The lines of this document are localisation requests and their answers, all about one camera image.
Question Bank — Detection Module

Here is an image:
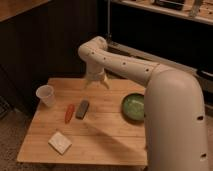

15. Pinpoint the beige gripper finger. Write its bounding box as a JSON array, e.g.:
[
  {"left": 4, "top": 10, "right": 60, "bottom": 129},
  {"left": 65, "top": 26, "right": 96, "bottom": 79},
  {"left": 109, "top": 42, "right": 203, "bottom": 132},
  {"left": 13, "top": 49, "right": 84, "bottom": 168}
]
[
  {"left": 84, "top": 80, "right": 91, "bottom": 88},
  {"left": 102, "top": 75, "right": 110, "bottom": 89}
]

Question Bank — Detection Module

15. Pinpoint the green ceramic bowl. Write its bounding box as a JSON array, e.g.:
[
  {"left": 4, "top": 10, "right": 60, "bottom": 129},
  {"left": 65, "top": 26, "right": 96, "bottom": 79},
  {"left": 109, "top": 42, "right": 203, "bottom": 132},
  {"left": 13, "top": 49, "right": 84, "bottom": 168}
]
[{"left": 121, "top": 93, "right": 144, "bottom": 121}]

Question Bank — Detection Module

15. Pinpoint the wooden low table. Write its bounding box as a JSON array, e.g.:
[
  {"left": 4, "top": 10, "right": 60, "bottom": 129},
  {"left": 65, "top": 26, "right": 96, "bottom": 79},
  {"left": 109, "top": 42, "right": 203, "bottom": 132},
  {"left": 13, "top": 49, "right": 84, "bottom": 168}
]
[{"left": 17, "top": 78, "right": 147, "bottom": 166}]

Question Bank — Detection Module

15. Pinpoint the orange carrot toy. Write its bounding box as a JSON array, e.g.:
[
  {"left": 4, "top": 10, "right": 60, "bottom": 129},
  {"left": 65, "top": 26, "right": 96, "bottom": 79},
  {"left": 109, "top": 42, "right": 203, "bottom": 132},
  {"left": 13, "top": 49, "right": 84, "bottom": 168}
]
[{"left": 65, "top": 104, "right": 75, "bottom": 124}]

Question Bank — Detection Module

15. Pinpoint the clear plastic cup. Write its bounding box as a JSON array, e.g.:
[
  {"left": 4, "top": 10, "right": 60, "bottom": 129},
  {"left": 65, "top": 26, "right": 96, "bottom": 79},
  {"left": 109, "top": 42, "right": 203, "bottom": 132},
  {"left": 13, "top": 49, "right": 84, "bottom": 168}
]
[{"left": 36, "top": 85, "right": 55, "bottom": 107}]

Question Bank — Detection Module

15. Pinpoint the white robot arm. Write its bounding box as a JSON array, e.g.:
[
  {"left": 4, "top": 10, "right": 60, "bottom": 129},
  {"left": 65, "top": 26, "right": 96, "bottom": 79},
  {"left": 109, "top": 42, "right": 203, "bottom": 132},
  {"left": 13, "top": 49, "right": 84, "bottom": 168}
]
[{"left": 78, "top": 36, "right": 210, "bottom": 171}]

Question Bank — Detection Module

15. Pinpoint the white square sponge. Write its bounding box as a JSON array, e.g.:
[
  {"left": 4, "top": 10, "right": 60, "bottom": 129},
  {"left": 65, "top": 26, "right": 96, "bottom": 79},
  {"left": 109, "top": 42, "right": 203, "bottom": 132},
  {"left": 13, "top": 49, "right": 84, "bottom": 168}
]
[{"left": 48, "top": 131, "right": 72, "bottom": 155}]

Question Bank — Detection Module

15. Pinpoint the vertical metal pole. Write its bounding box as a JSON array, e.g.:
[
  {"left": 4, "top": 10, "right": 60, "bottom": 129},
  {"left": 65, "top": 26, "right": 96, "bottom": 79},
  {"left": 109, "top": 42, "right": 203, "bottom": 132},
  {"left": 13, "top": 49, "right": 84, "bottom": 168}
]
[{"left": 107, "top": 0, "right": 111, "bottom": 41}]

